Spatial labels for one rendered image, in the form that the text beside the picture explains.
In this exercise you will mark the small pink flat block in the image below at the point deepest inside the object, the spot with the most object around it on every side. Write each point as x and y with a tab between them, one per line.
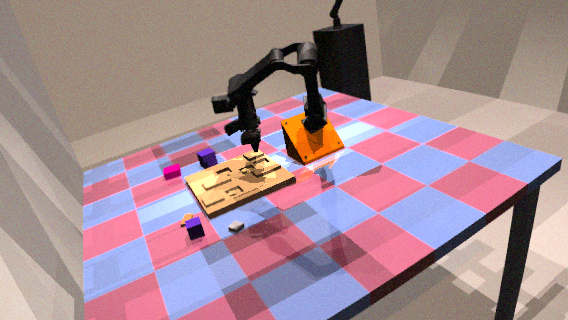
171	172

